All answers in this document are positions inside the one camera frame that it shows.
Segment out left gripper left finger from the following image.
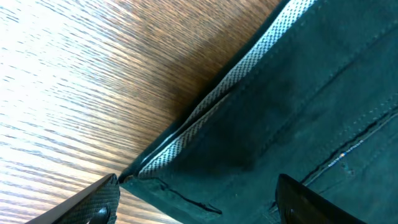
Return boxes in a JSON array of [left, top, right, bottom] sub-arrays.
[[26, 174, 120, 224]]

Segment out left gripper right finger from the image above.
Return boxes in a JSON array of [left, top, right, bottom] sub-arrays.
[[275, 174, 364, 224]]

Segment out black shorts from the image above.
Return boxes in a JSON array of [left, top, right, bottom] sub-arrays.
[[119, 0, 397, 223]]

